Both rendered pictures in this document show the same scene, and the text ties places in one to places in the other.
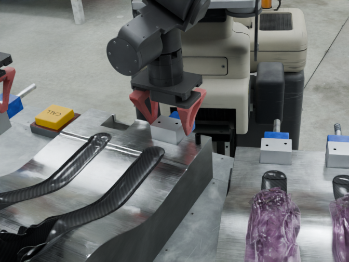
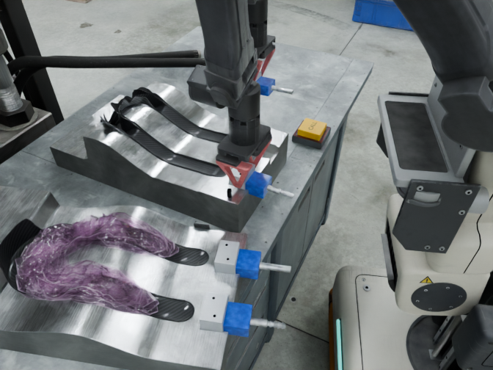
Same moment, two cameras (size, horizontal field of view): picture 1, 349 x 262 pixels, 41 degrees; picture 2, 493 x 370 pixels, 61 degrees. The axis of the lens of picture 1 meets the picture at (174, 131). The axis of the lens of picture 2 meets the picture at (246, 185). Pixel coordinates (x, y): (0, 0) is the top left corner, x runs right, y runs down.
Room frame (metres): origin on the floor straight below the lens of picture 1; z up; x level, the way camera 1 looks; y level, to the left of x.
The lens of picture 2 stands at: (0.63, -0.62, 1.46)
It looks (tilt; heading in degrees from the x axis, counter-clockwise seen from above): 43 degrees down; 85
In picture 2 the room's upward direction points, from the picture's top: straight up
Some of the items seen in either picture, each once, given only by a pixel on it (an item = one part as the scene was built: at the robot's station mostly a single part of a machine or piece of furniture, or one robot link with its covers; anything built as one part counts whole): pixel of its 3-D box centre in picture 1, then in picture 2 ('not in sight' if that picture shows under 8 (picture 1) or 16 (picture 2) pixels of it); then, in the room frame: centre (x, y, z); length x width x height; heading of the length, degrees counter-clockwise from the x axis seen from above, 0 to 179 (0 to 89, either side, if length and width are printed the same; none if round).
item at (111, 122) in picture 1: (120, 130); (265, 156); (0.74, 0.10, 0.87); 0.05 x 0.05 x 0.04; 59
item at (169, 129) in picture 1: (182, 122); (263, 186); (0.72, -0.02, 0.89); 0.13 x 0.05 x 0.05; 148
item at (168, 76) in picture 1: (165, 68); (244, 128); (0.68, 0.01, 1.02); 0.10 x 0.07 x 0.07; 58
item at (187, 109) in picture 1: (179, 108); (240, 164); (0.67, -0.01, 0.95); 0.07 x 0.07 x 0.09; 58
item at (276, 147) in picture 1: (276, 141); (254, 264); (0.68, -0.18, 0.86); 0.13 x 0.05 x 0.05; 166
